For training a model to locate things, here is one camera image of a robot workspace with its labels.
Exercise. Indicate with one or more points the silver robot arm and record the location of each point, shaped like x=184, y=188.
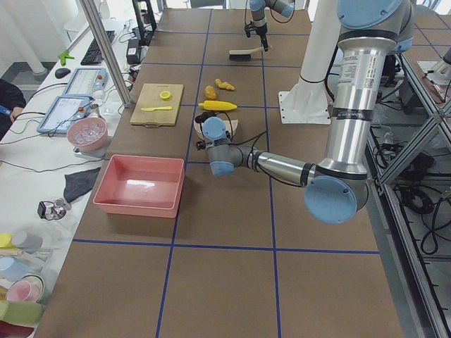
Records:
x=258, y=7
x=338, y=84

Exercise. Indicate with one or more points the wooden hand brush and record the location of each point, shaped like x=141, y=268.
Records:
x=243, y=54

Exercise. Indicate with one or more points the blue teach pendant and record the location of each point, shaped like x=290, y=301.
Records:
x=63, y=112
x=84, y=81

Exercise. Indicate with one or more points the stack of coloured cups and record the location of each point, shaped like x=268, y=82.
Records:
x=13, y=269

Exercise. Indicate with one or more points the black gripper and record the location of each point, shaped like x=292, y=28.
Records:
x=260, y=30
x=204, y=144

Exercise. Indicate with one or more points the black keyboard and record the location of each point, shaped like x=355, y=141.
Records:
x=93, y=55

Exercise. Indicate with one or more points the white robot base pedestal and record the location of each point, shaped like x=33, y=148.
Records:
x=307, y=101

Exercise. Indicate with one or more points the yellow plastic knife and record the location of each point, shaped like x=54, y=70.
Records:
x=159, y=108

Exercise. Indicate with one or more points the yellow toy corn cob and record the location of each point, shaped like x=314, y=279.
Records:
x=212, y=105

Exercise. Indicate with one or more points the brown toy potato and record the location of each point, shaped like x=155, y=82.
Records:
x=210, y=93

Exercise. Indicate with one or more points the upper blue teach pendant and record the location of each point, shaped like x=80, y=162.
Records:
x=84, y=81

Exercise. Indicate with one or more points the orange toy ginger piece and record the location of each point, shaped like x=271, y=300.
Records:
x=224, y=85

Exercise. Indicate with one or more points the pink plastic bin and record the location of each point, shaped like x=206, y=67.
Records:
x=141, y=185

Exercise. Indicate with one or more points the pink bowl with ice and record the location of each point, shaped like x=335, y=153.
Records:
x=88, y=134

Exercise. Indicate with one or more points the aluminium frame post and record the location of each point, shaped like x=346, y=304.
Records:
x=97, y=28

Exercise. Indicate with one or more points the black computer mouse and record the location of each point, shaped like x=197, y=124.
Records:
x=61, y=72

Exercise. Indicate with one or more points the yellow lemon slice toy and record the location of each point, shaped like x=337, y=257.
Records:
x=165, y=95

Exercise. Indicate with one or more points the grey cloth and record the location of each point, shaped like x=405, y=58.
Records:
x=79, y=183

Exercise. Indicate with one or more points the beige plastic dustpan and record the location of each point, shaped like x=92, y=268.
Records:
x=231, y=127

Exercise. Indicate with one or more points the lower blue teach pendant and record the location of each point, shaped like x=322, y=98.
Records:
x=63, y=112

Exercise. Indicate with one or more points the wooden cutting board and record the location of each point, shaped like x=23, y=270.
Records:
x=149, y=97

